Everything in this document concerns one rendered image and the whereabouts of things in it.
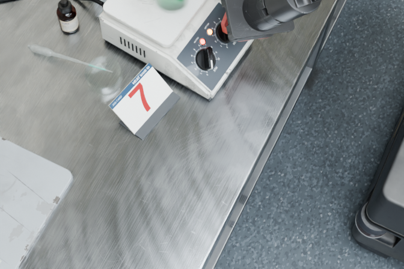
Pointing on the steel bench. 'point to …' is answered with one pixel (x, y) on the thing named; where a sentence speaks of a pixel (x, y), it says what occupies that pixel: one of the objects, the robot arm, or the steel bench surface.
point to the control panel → (225, 50)
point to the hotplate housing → (163, 61)
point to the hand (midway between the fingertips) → (228, 26)
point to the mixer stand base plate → (26, 199)
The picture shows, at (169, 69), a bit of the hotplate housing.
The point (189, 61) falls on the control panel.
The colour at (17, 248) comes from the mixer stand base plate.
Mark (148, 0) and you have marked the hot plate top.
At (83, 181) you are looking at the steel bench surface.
